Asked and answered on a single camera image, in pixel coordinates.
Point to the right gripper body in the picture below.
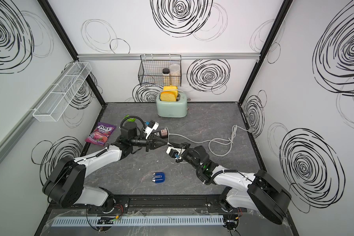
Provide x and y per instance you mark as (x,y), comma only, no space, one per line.
(189,158)

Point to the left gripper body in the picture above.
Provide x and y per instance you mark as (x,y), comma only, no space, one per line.
(140,141)

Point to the black power strip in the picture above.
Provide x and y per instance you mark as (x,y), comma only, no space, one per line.
(157,133)

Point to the pink USB charger adapter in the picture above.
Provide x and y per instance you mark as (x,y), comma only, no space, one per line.
(164,133)

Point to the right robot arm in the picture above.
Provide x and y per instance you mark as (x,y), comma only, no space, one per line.
(258,191)

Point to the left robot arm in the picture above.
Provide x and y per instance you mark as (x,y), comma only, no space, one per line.
(65,186)

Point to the green candy packet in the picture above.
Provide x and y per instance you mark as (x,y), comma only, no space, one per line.
(130,118)

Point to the purple Fox's candy bag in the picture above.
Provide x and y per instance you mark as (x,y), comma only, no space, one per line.
(101,134)

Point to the mint green toaster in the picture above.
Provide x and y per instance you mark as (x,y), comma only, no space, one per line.
(174,109)

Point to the yellow sponge toast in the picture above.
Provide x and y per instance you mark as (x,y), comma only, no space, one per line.
(169,94)

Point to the dark lid spice jar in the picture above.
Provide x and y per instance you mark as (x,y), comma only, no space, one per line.
(166,77)

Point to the white lid plastic jar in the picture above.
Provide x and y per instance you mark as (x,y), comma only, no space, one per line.
(175,75)

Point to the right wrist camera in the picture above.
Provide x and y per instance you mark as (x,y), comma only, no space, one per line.
(174,153)

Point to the grey slotted cable duct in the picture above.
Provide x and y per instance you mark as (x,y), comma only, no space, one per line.
(179,220)

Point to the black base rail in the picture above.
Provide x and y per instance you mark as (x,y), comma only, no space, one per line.
(211,203)

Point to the black wire basket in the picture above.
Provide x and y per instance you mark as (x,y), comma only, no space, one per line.
(151,65)

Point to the white wire wall shelf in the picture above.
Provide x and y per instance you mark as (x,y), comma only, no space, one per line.
(71,90)

